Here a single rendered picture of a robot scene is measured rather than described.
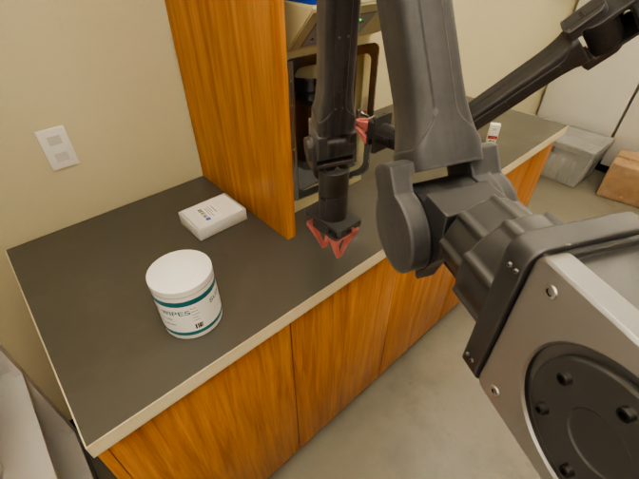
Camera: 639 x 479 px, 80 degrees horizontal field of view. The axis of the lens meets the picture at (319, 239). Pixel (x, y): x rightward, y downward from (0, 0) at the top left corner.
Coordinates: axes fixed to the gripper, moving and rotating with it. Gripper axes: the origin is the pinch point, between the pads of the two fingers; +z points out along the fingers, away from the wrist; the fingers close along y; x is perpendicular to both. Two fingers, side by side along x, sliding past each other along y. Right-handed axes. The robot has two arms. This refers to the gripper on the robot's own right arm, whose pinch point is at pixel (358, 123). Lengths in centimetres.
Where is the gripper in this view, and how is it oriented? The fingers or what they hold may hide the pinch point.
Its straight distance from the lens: 113.9
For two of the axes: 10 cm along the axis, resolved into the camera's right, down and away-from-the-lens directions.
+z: -6.7, -4.7, 5.7
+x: -7.4, 4.3, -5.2
